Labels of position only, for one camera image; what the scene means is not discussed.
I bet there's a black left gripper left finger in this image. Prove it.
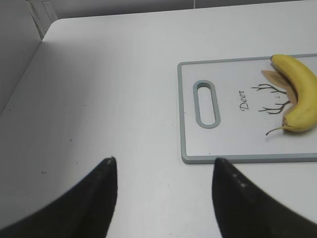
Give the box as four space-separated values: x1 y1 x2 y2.
0 157 117 238

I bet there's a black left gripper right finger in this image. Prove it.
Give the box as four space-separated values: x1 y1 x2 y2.
211 158 317 238

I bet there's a yellow banana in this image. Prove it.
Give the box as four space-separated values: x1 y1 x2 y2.
267 55 317 134

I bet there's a white grey-rimmed cutting board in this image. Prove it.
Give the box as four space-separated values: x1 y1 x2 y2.
177 57 317 164

